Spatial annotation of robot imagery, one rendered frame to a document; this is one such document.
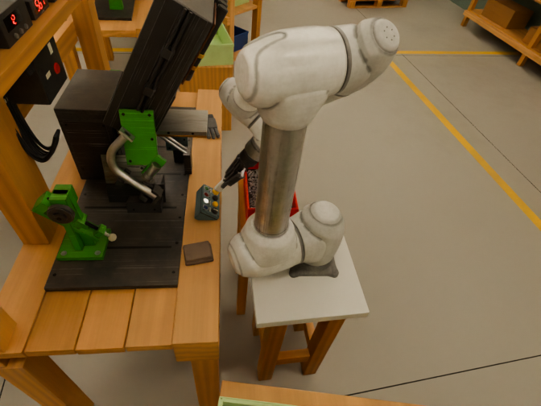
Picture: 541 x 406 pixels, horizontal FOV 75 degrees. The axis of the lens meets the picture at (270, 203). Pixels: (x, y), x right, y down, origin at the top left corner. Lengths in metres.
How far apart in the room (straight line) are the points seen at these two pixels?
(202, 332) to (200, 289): 0.15
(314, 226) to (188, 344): 0.52
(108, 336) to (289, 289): 0.59
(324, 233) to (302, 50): 0.61
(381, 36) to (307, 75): 0.15
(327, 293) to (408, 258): 1.48
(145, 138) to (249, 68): 0.77
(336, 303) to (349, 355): 0.95
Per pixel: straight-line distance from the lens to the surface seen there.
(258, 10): 4.21
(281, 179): 0.84
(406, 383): 2.27
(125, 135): 1.34
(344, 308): 1.28
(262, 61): 0.66
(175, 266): 1.30
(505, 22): 6.97
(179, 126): 1.49
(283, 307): 1.23
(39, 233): 1.46
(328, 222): 1.11
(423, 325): 2.46
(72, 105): 1.48
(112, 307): 1.28
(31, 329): 1.34
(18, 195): 1.33
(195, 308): 1.21
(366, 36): 0.74
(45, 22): 1.30
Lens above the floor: 1.97
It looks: 46 degrees down
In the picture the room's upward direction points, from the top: 8 degrees clockwise
